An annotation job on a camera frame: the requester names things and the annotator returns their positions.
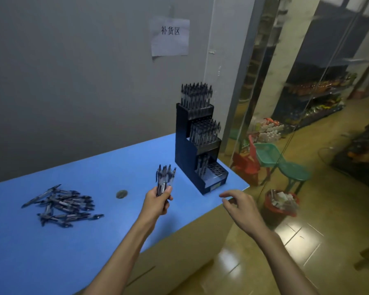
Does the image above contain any red plastic stool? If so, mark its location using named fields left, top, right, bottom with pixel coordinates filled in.
left=232, top=134, right=262, bottom=185

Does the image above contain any person's left forearm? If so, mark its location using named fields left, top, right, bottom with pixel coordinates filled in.
left=83, top=216, right=157, bottom=295

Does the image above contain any white paper wall sign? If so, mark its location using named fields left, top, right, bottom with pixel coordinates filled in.
left=150, top=16, right=191, bottom=57

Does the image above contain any black tiered pen display stand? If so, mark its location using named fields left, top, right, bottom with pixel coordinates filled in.
left=174, top=102, right=229, bottom=196

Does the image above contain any person's right hand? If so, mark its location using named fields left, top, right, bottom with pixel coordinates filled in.
left=219, top=189, right=273, bottom=240

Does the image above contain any blue table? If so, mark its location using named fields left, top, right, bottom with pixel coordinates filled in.
left=0, top=133, right=251, bottom=295

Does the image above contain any green plastic stool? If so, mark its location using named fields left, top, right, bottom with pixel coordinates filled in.
left=277, top=161, right=312, bottom=194

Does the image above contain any red plastic bucket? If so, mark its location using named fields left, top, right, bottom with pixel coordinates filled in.
left=261, top=189, right=301, bottom=226

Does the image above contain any pile of grey pens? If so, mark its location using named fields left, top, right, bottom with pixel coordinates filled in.
left=20, top=184, right=105, bottom=228

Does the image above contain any heap of packaged goods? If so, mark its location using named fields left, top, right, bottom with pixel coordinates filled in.
left=251, top=117, right=285, bottom=143

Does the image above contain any dark goods shelf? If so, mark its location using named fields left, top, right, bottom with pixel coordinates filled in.
left=272, top=73, right=357, bottom=129

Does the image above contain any person's right forearm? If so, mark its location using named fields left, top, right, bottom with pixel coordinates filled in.
left=253, top=230, right=320, bottom=295

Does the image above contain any person's left hand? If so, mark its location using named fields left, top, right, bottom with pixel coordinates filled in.
left=138, top=184, right=174, bottom=226

